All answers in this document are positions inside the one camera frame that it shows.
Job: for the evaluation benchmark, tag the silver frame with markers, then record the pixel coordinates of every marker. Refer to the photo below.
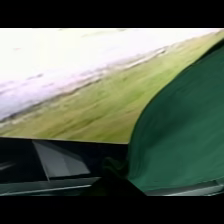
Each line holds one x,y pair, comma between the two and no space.
56,163

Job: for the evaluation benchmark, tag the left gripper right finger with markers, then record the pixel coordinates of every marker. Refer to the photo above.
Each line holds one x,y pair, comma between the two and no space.
128,188

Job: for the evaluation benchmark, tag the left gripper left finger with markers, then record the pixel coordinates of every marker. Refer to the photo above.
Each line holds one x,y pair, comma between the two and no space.
101,186

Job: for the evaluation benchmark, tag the green garment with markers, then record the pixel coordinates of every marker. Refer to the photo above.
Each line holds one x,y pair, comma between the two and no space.
180,126

